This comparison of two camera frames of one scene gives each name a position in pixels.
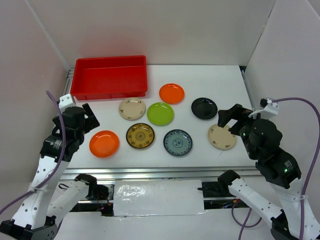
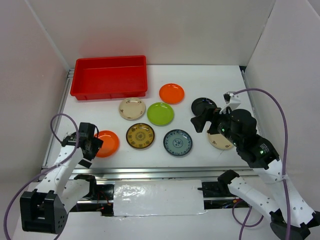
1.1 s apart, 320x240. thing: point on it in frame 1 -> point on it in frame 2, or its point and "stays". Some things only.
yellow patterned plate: [140, 135] stays
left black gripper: [91, 121] -> [96, 143]
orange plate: [104, 143] stays
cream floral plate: [132, 108] stays
